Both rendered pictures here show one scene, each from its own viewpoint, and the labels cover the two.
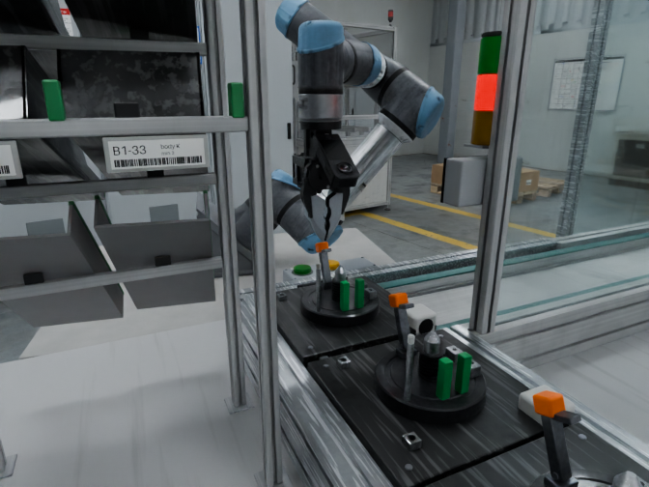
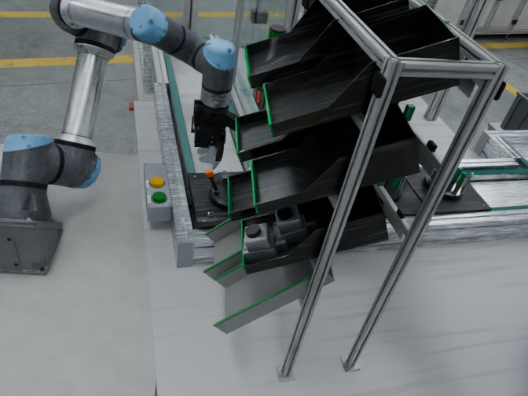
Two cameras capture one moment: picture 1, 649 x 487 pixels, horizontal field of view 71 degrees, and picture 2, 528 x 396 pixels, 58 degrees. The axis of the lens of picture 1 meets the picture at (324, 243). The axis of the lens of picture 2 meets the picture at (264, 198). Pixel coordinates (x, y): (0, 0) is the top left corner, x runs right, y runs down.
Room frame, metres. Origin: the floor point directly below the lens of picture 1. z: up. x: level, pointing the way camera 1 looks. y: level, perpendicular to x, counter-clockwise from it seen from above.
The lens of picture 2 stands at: (0.57, 1.06, 1.90)
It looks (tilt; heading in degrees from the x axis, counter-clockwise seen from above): 40 degrees down; 274
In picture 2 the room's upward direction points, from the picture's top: 11 degrees clockwise
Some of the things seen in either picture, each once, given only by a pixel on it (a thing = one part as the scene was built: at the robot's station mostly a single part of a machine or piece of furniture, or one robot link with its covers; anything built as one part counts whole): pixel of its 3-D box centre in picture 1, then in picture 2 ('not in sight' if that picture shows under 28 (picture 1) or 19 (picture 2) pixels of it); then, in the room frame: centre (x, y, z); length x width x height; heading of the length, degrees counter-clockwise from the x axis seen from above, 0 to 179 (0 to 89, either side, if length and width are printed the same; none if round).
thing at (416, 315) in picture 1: (417, 321); not in sight; (0.68, -0.16, 0.97); 0.05 x 0.05 x 0.04; 25
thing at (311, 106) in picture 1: (319, 108); (216, 95); (0.80, 0.01, 1.31); 0.08 x 0.08 x 0.05
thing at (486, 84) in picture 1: (493, 93); not in sight; (0.70, -0.25, 1.33); 0.05 x 0.05 x 0.05
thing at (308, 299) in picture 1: (340, 302); (232, 193); (0.73, -0.03, 0.98); 0.14 x 0.14 x 0.02
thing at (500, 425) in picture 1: (431, 359); not in sight; (0.50, -0.14, 1.01); 0.24 x 0.24 x 0.13; 25
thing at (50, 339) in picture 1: (243, 275); (45, 247); (1.20, 0.23, 0.84); 0.90 x 0.70 x 0.03; 104
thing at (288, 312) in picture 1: (339, 313); (232, 198); (0.73, -0.03, 0.96); 0.24 x 0.24 x 0.02; 25
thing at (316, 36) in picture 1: (322, 59); (218, 65); (0.81, 0.00, 1.39); 0.09 x 0.08 x 0.11; 145
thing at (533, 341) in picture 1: (475, 312); (221, 153); (0.84, -0.31, 0.91); 0.84 x 0.28 x 0.10; 115
